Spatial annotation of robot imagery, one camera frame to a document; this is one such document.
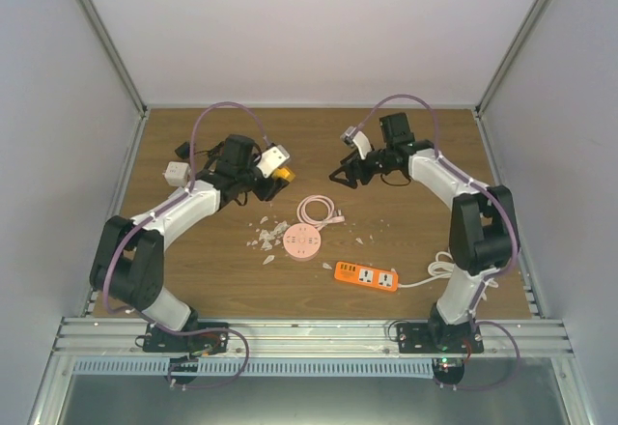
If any yellow cube socket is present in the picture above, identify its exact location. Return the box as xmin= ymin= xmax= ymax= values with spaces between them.
xmin=271 ymin=167 xmax=295 ymax=184

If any white power strip cable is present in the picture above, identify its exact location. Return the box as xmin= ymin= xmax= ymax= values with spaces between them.
xmin=398 ymin=249 xmax=498 ymax=300

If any pink round socket base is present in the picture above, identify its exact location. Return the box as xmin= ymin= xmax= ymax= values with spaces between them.
xmin=283 ymin=223 xmax=322 ymax=262

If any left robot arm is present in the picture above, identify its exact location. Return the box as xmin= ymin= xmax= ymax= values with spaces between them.
xmin=89 ymin=134 xmax=290 ymax=352

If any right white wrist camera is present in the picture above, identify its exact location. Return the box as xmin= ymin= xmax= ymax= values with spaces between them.
xmin=340 ymin=126 xmax=374 ymax=160

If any aluminium corner post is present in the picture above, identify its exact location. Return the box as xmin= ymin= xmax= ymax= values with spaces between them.
xmin=474 ymin=0 xmax=552 ymax=118
xmin=76 ymin=0 xmax=148 ymax=119

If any orange power strip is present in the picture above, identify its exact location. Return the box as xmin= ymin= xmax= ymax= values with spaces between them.
xmin=334 ymin=261 xmax=399 ymax=293

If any grey slotted cable duct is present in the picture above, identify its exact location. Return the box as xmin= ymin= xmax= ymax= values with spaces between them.
xmin=73 ymin=356 xmax=434 ymax=379

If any pink cable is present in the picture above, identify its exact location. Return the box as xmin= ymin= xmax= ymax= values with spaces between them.
xmin=295 ymin=194 xmax=348 ymax=232

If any black power adapter with cable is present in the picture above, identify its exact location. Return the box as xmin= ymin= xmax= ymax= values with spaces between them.
xmin=174 ymin=141 xmax=224 ymax=160

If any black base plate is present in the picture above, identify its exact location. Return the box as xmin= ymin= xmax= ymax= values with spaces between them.
xmin=386 ymin=320 xmax=485 ymax=355
xmin=134 ymin=322 xmax=229 ymax=355

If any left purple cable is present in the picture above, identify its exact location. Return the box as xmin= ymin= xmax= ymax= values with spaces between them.
xmin=102 ymin=100 xmax=271 ymax=391

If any left aluminium corner post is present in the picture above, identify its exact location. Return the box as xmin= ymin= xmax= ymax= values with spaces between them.
xmin=76 ymin=0 xmax=148 ymax=119

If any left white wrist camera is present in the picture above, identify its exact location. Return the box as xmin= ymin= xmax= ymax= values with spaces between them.
xmin=257 ymin=145 xmax=291 ymax=178

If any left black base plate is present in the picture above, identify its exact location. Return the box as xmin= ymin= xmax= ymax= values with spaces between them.
xmin=134 ymin=322 xmax=229 ymax=355

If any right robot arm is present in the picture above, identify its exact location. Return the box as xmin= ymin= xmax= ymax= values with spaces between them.
xmin=329 ymin=113 xmax=520 ymax=353

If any aluminium rail front frame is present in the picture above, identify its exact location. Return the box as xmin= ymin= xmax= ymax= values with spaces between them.
xmin=52 ymin=318 xmax=574 ymax=358

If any white tiger cube plug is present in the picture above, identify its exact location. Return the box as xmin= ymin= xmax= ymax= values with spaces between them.
xmin=163 ymin=161 xmax=191 ymax=187

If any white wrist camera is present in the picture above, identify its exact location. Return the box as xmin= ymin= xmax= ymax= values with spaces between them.
xmin=257 ymin=145 xmax=291 ymax=178
xmin=340 ymin=126 xmax=374 ymax=160

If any right aluminium corner post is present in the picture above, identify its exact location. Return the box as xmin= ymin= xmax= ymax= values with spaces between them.
xmin=474 ymin=0 xmax=552 ymax=118

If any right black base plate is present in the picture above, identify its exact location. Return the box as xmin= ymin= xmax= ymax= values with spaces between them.
xmin=386 ymin=320 xmax=485 ymax=355

